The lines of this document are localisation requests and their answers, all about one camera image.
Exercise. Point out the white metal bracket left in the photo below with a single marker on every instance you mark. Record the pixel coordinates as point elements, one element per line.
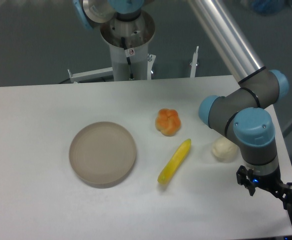
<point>91,75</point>

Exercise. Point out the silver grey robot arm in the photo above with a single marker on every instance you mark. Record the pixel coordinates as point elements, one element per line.
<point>241,117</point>

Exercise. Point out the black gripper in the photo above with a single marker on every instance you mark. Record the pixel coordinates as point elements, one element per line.
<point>271,183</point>

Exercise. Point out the blue plastic bag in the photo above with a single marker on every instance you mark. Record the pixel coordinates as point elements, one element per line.
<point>269,7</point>

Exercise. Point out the orange bread roll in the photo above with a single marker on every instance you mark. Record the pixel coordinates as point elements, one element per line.
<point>167,122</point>

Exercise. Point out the yellow toy banana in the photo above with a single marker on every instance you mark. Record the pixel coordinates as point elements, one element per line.
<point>175,161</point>

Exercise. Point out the white metal bracket right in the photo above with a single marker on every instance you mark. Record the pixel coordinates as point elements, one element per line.
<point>194,63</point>

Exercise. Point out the white metal bracket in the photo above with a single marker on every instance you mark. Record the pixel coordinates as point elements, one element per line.
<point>91,75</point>
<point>194,63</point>

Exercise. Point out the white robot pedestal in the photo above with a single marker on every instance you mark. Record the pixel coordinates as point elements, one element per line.
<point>128,37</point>

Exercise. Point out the beige round plate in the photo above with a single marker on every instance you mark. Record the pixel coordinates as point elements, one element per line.
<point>103,154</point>

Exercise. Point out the white garlic bulb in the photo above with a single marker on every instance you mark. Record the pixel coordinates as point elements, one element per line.
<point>224,150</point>

